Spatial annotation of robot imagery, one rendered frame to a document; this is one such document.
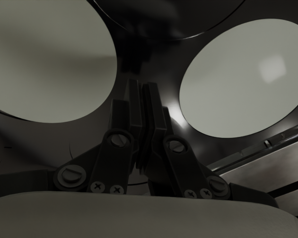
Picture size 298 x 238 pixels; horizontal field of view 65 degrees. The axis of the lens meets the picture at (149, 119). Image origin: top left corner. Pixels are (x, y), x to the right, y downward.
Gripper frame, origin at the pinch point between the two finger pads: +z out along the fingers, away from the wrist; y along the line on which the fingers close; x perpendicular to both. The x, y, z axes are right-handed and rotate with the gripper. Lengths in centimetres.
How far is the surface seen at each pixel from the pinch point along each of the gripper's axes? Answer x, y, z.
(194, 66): 1.5, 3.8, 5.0
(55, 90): -2.0, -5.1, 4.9
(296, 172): -10.4, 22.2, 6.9
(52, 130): -5.9, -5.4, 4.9
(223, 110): -1.7, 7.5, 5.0
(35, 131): -6.3, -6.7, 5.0
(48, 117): -4.6, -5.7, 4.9
